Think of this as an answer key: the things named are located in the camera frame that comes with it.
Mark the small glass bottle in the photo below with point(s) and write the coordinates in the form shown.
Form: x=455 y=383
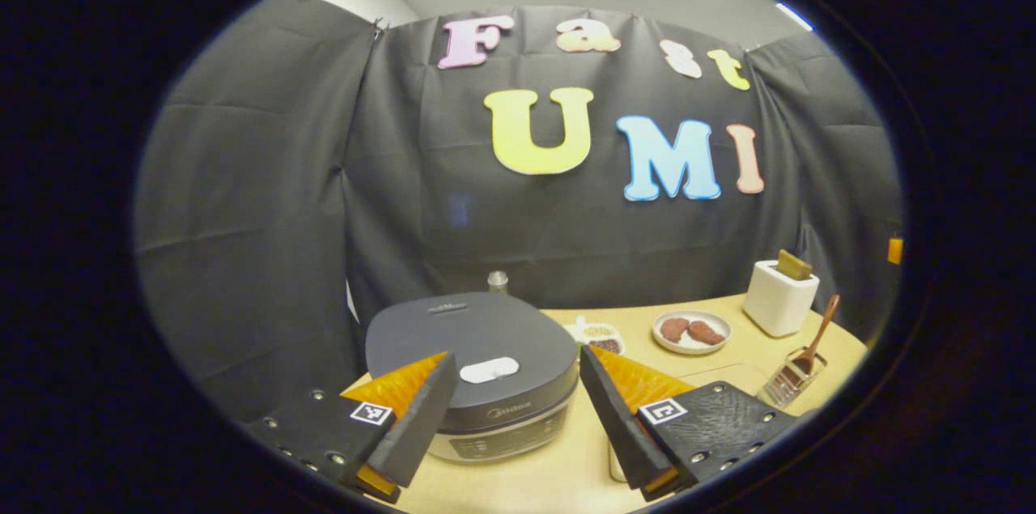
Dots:
x=498 y=282

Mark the white round plate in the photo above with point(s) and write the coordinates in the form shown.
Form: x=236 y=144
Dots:
x=692 y=348

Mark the small black cloth clip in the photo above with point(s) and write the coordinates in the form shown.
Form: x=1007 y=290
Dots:
x=376 y=27

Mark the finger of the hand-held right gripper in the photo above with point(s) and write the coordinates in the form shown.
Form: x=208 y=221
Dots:
x=894 y=251

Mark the white square container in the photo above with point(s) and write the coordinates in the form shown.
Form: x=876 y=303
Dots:
x=777 y=303

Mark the red meat piece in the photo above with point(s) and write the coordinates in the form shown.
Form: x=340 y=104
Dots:
x=706 y=333
x=673 y=329

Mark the clear glass tray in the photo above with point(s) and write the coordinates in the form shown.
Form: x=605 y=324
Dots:
x=728 y=375

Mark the wooden spoon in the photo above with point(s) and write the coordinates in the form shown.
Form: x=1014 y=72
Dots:
x=821 y=328

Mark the grey rice cooker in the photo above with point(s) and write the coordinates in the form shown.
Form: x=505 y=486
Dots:
x=486 y=328

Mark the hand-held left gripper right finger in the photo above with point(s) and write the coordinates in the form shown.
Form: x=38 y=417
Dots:
x=611 y=425

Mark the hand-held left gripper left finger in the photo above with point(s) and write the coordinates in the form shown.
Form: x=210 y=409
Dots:
x=417 y=429

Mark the brown block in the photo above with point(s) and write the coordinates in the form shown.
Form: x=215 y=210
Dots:
x=795 y=265

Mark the white divided bean dish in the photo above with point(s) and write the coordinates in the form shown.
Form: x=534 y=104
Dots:
x=599 y=329

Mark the black backdrop cloth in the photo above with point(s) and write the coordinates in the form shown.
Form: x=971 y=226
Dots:
x=267 y=214

